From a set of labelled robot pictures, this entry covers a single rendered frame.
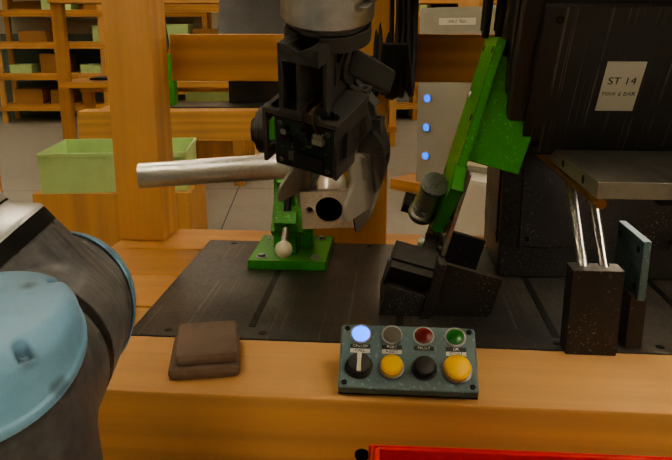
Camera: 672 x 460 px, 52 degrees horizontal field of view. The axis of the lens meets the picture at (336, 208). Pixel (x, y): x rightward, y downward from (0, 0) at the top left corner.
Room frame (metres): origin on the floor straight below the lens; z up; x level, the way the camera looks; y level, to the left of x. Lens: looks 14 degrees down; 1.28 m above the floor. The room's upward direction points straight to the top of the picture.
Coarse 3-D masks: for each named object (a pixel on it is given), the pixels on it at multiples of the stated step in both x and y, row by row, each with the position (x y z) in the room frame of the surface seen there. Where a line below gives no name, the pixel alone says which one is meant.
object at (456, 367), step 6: (450, 360) 0.67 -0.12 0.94; (456, 360) 0.67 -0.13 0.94; (462, 360) 0.67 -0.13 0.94; (468, 360) 0.67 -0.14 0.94; (444, 366) 0.67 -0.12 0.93; (450, 366) 0.67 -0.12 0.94; (456, 366) 0.67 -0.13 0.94; (462, 366) 0.66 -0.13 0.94; (468, 366) 0.67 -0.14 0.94; (444, 372) 0.67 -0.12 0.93; (450, 372) 0.66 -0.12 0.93; (456, 372) 0.66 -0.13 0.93; (462, 372) 0.66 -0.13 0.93; (468, 372) 0.66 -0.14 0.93; (450, 378) 0.66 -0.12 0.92; (456, 378) 0.66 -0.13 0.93; (462, 378) 0.66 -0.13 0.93
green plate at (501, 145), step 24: (504, 48) 0.88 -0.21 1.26; (480, 72) 0.93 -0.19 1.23; (504, 72) 0.89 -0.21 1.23; (480, 96) 0.88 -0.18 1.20; (504, 96) 0.89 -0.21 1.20; (480, 120) 0.88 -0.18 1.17; (504, 120) 0.89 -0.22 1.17; (456, 144) 0.95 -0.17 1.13; (480, 144) 0.89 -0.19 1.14; (504, 144) 0.89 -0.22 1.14; (528, 144) 0.88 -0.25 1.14; (504, 168) 0.89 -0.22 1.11
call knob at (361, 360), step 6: (354, 354) 0.68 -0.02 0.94; (360, 354) 0.68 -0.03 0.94; (348, 360) 0.68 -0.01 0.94; (354, 360) 0.68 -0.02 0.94; (360, 360) 0.68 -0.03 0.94; (366, 360) 0.68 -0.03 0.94; (348, 366) 0.67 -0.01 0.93; (354, 366) 0.67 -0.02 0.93; (360, 366) 0.67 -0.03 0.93; (366, 366) 0.67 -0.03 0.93; (354, 372) 0.67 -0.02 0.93; (360, 372) 0.67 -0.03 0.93; (366, 372) 0.67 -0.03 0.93
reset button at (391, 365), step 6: (390, 354) 0.68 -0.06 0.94; (384, 360) 0.68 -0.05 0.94; (390, 360) 0.67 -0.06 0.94; (396, 360) 0.67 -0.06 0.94; (384, 366) 0.67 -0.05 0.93; (390, 366) 0.67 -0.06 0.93; (396, 366) 0.67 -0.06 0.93; (402, 366) 0.67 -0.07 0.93; (384, 372) 0.67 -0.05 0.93; (390, 372) 0.66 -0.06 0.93; (396, 372) 0.67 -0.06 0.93
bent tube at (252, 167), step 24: (144, 168) 0.79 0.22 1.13; (168, 168) 0.79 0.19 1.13; (192, 168) 0.79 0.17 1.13; (216, 168) 0.79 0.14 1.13; (240, 168) 0.79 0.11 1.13; (264, 168) 0.79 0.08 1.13; (288, 168) 0.78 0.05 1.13; (312, 192) 0.65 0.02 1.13; (336, 192) 0.65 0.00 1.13; (312, 216) 0.66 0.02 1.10; (336, 216) 0.67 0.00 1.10
